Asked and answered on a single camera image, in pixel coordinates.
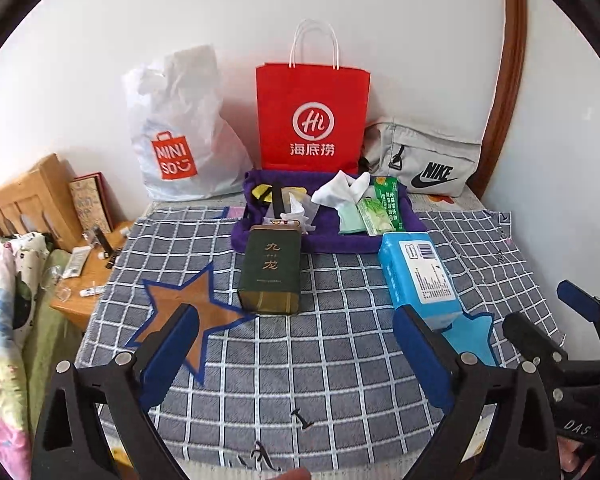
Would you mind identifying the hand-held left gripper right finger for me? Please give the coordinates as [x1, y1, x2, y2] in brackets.
[394, 305, 566, 480]

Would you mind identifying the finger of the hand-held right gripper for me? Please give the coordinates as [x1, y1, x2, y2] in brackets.
[502, 312, 572, 367]
[556, 280, 600, 361]

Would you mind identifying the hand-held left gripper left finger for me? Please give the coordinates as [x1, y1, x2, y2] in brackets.
[30, 304, 201, 480]

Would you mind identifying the blue tissue pack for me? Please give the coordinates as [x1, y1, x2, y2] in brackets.
[377, 232, 463, 331]

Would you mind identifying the dark green tin box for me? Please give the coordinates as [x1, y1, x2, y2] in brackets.
[237, 225, 303, 316]

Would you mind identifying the light green wipes packet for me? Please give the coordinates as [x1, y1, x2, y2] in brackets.
[356, 199, 397, 237]

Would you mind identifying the purple cloth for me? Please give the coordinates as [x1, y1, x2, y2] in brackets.
[230, 169, 421, 255]

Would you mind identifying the green sachet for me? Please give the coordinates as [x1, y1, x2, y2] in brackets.
[372, 176, 407, 233]

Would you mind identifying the white glove with green cuff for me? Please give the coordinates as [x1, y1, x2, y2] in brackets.
[311, 171, 372, 237]

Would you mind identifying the clear plastic bag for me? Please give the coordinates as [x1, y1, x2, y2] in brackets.
[262, 190, 316, 236]

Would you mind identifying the person's right hand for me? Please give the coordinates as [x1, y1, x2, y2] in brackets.
[555, 435, 598, 480]

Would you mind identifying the blue star patch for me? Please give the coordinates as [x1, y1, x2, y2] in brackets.
[432, 310, 501, 368]

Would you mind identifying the brown star patch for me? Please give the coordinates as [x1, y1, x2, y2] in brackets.
[125, 262, 256, 386]

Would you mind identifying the wooden nightstand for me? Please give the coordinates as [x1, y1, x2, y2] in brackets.
[49, 220, 136, 333]

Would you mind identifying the grey checkered cloth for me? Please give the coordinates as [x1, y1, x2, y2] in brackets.
[75, 205, 568, 476]

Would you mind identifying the small black item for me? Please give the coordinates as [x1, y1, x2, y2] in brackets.
[95, 227, 118, 266]

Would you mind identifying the white tube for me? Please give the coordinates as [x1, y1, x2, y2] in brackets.
[62, 247, 88, 281]

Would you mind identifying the floral quilt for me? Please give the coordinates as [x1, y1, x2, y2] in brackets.
[0, 230, 88, 480]

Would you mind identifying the patterned book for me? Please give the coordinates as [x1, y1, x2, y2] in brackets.
[69, 172, 115, 236]

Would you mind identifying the grey waist bag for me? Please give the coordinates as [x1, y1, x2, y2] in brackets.
[362, 119, 482, 197]

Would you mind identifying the wooden headboard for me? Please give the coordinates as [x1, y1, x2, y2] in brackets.
[0, 154, 83, 253]

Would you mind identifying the white plastic shopping bag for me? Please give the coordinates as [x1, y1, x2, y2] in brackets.
[122, 45, 253, 201]

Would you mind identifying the red paper bag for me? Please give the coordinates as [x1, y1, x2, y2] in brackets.
[256, 19, 372, 173]

